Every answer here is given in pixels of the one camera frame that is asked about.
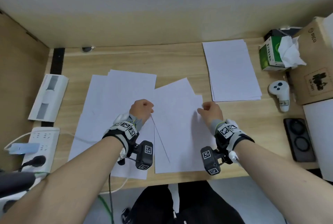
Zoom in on person's left hand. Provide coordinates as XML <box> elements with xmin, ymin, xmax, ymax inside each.
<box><xmin>129</xmin><ymin>99</ymin><xmax>155</xmax><ymax>125</ymax></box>

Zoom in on person's right hand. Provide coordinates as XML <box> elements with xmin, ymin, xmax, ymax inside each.
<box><xmin>197</xmin><ymin>101</ymin><xmax>224</xmax><ymax>128</ymax></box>

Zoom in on white paper sheet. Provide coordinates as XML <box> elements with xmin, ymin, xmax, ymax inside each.
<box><xmin>107</xmin><ymin>69</ymin><xmax>157</xmax><ymax>102</ymax></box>
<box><xmin>154</xmin><ymin>77</ymin><xmax>199</xmax><ymax>107</ymax></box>
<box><xmin>154</xmin><ymin>94</ymin><xmax>217</xmax><ymax>174</ymax></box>
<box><xmin>68</xmin><ymin>74</ymin><xmax>155</xmax><ymax>180</ymax></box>

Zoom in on person's right forearm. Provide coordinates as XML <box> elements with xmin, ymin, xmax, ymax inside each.
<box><xmin>230</xmin><ymin>138</ymin><xmax>333</xmax><ymax>224</ymax></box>

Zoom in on person's left forearm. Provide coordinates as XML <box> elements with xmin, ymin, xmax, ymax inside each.
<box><xmin>0</xmin><ymin>135</ymin><xmax>126</xmax><ymax>224</ymax></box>

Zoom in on stack of white paper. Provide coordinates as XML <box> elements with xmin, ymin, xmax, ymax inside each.
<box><xmin>202</xmin><ymin>39</ymin><xmax>262</xmax><ymax>102</ymax></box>

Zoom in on white handheld controller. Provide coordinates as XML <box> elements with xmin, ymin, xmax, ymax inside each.
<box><xmin>268</xmin><ymin>80</ymin><xmax>290</xmax><ymax>112</ymax></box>

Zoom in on green tissue box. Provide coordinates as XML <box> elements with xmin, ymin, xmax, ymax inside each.
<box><xmin>259</xmin><ymin>36</ymin><xmax>290</xmax><ymax>72</ymax></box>

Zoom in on person's black trousers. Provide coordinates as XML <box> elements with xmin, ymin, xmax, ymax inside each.
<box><xmin>122</xmin><ymin>179</ymin><xmax>245</xmax><ymax>224</ymax></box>

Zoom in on black case with round wells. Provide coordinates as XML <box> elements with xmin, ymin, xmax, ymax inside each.
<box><xmin>283</xmin><ymin>118</ymin><xmax>317</xmax><ymax>162</ymax></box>

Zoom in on white windowed packaging box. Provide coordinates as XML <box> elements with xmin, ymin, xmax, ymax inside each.
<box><xmin>28</xmin><ymin>74</ymin><xmax>70</xmax><ymax>122</ymax></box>

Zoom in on white tissue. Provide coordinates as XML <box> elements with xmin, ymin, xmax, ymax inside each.
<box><xmin>277</xmin><ymin>35</ymin><xmax>307</xmax><ymax>68</ymax></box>

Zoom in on white power strip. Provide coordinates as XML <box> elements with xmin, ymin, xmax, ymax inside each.
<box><xmin>20</xmin><ymin>127</ymin><xmax>60</xmax><ymax>181</ymax></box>

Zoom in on white flat box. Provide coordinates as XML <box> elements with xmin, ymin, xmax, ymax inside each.
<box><xmin>303</xmin><ymin>99</ymin><xmax>333</xmax><ymax>182</ymax></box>

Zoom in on brown cardboard box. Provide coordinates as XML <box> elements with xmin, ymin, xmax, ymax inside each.
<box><xmin>288</xmin><ymin>16</ymin><xmax>333</xmax><ymax>106</ymax></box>

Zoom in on black power plug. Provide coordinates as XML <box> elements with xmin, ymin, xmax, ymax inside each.
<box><xmin>20</xmin><ymin>155</ymin><xmax>47</xmax><ymax>168</ymax></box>

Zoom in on blue and white adapter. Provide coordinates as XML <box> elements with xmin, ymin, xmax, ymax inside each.
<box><xmin>4</xmin><ymin>143</ymin><xmax>39</xmax><ymax>154</ymax></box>

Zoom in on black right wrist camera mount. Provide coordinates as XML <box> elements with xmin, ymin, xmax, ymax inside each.
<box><xmin>200</xmin><ymin>118</ymin><xmax>255</xmax><ymax>176</ymax></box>

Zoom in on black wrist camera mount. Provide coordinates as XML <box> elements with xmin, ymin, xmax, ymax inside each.
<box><xmin>200</xmin><ymin>118</ymin><xmax>255</xmax><ymax>176</ymax></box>
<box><xmin>102</xmin><ymin>113</ymin><xmax>154</xmax><ymax>171</ymax></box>

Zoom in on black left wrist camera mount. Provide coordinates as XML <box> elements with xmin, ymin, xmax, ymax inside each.
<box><xmin>102</xmin><ymin>113</ymin><xmax>154</xmax><ymax>171</ymax></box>

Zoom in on black cable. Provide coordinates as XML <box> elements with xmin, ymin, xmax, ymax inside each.
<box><xmin>108</xmin><ymin>157</ymin><xmax>115</xmax><ymax>224</ymax></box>

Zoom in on green cable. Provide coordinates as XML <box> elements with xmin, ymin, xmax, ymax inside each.
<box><xmin>97</xmin><ymin>195</ymin><xmax>113</xmax><ymax>224</ymax></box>

